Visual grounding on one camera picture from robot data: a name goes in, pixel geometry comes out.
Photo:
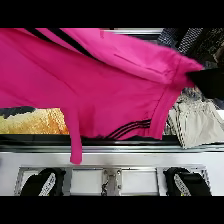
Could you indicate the pink garment with black stripes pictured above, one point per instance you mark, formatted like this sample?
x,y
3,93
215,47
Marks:
x,y
83,86

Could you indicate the beige garment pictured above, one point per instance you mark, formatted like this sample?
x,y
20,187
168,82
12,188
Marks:
x,y
196,123

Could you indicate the silver frame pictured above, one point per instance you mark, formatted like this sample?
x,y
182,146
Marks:
x,y
113,156

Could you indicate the heap of clothes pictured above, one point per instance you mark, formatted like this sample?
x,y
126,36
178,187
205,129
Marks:
x,y
196,43

